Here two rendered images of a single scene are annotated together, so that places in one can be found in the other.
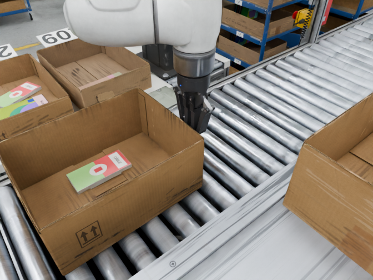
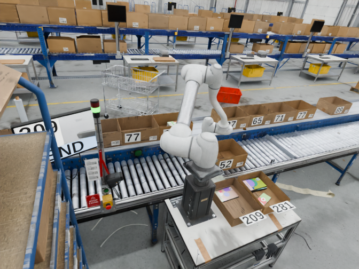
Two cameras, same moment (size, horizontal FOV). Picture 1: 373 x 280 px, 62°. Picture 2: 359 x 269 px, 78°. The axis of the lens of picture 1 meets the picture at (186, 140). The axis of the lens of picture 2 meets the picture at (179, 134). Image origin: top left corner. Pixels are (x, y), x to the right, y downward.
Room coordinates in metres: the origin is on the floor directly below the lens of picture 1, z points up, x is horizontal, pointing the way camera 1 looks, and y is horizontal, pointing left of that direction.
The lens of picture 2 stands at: (2.49, 0.18, 2.23)
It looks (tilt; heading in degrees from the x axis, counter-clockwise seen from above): 32 degrees down; 194
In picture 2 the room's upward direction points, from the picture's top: 6 degrees clockwise
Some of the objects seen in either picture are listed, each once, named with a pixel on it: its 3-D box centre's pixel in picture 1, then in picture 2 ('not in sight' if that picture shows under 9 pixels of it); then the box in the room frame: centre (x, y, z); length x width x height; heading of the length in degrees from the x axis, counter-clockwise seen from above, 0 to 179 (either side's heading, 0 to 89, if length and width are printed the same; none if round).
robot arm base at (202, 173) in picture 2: not in sight; (205, 163); (1.25, 0.09, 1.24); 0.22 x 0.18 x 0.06; 142
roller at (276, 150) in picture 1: (248, 132); (178, 167); (0.80, -0.21, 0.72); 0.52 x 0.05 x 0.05; 39
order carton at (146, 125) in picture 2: not in sight; (138, 129); (0.64, -0.74, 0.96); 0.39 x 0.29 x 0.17; 129
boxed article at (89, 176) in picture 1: (100, 170); not in sight; (0.58, 0.24, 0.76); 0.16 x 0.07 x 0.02; 128
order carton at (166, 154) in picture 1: (106, 166); (223, 155); (0.53, 0.20, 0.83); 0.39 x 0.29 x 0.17; 129
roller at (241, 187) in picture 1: (205, 158); not in sight; (0.67, -0.06, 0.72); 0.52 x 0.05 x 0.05; 39
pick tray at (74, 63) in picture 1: (93, 68); (233, 199); (1.09, 0.36, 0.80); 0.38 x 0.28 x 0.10; 41
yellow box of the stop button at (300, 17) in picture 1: (300, 20); (112, 200); (1.49, -0.54, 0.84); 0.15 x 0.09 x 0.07; 129
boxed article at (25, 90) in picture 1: (17, 95); (262, 200); (0.96, 0.62, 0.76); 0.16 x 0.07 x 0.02; 151
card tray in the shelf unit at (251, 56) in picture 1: (251, 44); not in sight; (2.21, -0.49, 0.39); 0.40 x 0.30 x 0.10; 39
